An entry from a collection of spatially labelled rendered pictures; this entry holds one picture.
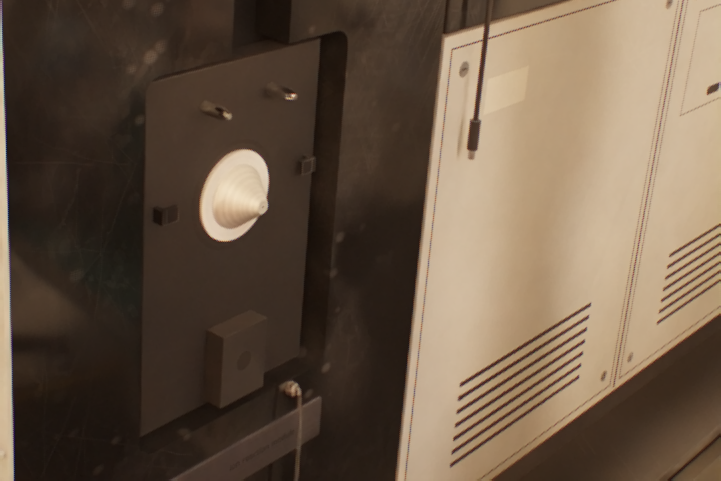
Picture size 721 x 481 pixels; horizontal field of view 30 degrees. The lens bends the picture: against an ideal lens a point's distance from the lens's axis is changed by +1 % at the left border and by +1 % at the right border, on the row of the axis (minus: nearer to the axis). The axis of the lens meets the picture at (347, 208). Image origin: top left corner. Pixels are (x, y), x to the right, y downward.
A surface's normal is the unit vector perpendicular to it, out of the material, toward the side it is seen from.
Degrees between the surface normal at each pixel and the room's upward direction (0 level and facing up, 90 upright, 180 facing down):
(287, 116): 90
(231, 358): 90
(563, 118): 90
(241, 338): 90
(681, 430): 0
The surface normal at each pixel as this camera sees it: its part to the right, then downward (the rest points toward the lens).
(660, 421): 0.07, -0.91
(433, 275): 0.77, 0.30
